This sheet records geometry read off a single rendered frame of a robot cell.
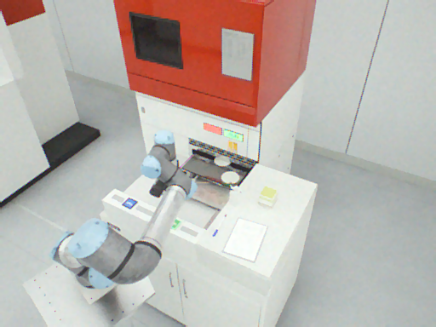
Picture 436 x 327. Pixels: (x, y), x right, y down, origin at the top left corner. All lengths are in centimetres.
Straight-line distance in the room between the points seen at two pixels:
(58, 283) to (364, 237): 219
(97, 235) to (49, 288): 81
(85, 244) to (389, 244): 245
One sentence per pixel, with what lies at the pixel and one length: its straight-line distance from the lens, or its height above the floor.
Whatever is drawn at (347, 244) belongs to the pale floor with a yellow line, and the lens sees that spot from 296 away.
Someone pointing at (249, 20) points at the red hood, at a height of 174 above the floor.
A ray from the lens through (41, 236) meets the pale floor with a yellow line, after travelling 319.
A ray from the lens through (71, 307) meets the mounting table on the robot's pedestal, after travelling 173.
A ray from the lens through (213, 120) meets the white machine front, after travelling 198.
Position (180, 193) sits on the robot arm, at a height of 135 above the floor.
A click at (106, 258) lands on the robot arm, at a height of 143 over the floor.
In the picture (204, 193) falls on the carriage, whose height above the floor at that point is 88.
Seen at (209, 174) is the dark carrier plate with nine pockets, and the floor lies 90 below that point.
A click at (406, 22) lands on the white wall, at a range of 304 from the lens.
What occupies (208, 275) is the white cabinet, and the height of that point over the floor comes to 76.
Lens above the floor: 224
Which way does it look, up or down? 40 degrees down
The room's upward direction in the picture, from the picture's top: 1 degrees counter-clockwise
